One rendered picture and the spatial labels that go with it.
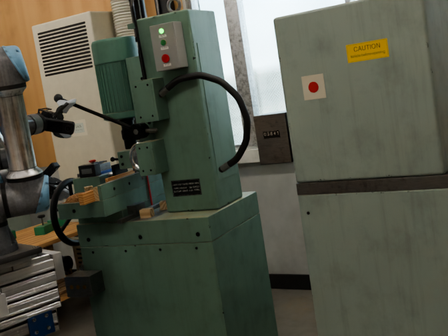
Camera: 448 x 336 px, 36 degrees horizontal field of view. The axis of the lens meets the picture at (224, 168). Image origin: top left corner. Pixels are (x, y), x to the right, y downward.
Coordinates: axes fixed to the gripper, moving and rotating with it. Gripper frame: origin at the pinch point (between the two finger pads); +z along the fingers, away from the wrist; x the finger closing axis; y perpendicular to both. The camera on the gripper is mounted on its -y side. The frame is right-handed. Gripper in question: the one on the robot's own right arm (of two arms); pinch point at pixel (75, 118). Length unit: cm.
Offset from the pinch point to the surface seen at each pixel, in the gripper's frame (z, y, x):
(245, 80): 155, -4, -4
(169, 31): -4, -36, -43
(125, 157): 8.6, -19.7, 11.4
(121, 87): 5.6, -14.6, -15.9
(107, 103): 3.9, -11.0, -8.7
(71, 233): 96, 59, 100
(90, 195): -20.4, -25.5, 18.3
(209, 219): -10, -68, 15
